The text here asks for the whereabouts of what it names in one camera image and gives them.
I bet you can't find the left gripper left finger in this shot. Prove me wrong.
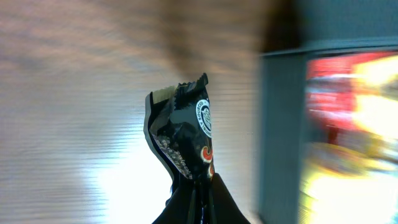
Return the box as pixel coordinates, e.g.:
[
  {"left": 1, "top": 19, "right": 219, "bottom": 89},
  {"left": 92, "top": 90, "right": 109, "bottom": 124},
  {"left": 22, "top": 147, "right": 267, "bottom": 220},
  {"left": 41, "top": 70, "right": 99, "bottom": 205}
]
[{"left": 152, "top": 182, "right": 197, "bottom": 224}]

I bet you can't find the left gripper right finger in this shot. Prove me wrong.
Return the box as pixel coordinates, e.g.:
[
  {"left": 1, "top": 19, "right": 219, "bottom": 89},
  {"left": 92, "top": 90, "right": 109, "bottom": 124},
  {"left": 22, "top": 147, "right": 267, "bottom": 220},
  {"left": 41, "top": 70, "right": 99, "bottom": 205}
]
[{"left": 207, "top": 173, "right": 250, "bottom": 224}]

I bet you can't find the black candy wrapper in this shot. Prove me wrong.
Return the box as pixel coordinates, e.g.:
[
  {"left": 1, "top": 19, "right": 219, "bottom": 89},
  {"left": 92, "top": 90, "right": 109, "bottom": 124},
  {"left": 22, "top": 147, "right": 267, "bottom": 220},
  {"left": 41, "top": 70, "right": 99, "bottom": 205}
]
[{"left": 144, "top": 73, "right": 215, "bottom": 185}]

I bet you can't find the yellow Mentos gum bottle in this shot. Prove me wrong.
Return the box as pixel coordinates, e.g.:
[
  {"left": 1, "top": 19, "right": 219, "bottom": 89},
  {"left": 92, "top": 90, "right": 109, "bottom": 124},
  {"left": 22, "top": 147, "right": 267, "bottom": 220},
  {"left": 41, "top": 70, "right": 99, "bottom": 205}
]
[{"left": 297, "top": 166, "right": 397, "bottom": 224}]

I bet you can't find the red candy bag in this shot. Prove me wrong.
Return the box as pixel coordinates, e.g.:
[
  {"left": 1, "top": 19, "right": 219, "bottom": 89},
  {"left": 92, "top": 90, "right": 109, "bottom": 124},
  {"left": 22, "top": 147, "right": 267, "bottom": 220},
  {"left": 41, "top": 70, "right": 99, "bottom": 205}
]
[{"left": 306, "top": 51, "right": 397, "bottom": 135}]

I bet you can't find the black box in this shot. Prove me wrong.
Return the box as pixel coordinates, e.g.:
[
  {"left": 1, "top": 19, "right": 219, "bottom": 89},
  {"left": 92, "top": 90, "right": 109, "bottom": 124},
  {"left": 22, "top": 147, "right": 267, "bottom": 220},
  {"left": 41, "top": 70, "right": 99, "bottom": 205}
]
[{"left": 259, "top": 0, "right": 397, "bottom": 223}]

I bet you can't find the yellow Hacks candy bag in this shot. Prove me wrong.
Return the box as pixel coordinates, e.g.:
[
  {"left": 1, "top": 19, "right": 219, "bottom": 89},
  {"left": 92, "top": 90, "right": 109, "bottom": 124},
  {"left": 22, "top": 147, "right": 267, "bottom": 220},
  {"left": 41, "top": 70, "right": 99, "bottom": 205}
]
[{"left": 353, "top": 55, "right": 397, "bottom": 139}]

